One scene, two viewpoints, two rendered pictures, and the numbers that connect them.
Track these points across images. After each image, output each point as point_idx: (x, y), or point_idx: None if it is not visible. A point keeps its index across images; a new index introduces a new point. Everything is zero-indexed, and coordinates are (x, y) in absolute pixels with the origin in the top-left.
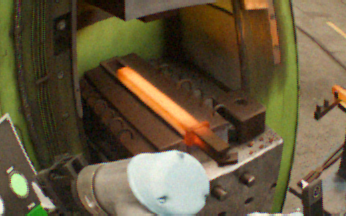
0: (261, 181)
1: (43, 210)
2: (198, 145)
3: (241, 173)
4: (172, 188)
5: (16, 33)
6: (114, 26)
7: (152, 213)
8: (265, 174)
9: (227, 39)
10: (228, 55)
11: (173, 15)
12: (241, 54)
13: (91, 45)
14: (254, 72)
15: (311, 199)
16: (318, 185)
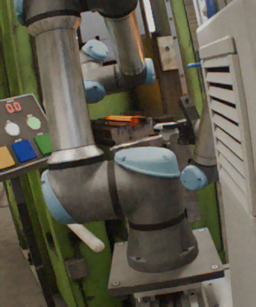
0: (178, 152)
1: (47, 136)
2: (136, 123)
3: (162, 142)
4: (94, 45)
5: (36, 65)
6: (104, 102)
7: (88, 55)
8: (180, 148)
9: (156, 95)
10: (158, 105)
11: None
12: (162, 99)
13: (91, 111)
14: (171, 109)
15: (184, 103)
16: (187, 97)
